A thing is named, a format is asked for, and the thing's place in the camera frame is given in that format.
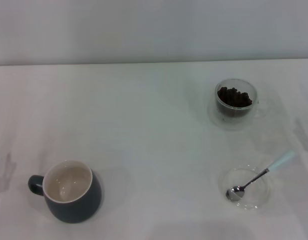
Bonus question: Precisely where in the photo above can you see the blue handled metal spoon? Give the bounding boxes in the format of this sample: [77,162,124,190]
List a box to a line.
[225,149,296,202]

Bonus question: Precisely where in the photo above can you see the dark grey ceramic mug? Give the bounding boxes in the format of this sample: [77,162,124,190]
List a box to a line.
[28,160,103,224]

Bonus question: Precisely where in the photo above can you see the clear glass cup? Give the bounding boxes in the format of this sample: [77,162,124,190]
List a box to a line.
[208,99,260,131]
[214,78,269,119]

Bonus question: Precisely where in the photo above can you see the small clear glass dish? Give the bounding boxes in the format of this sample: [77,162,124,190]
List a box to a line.
[220,164,271,210]

